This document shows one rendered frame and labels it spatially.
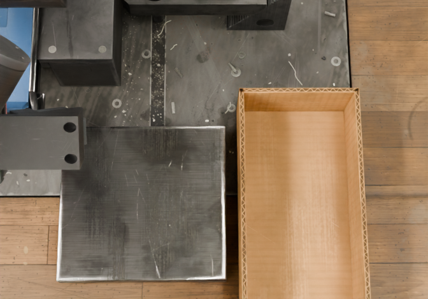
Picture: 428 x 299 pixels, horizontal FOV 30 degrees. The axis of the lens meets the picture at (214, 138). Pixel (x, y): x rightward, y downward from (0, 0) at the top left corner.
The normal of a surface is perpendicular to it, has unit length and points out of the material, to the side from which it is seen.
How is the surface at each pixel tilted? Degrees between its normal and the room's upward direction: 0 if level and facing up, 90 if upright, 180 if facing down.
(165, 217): 0
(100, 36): 0
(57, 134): 29
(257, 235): 0
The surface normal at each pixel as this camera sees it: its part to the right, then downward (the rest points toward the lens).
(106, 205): 0.01, -0.25
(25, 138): 0.04, 0.24
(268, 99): 0.00, 0.97
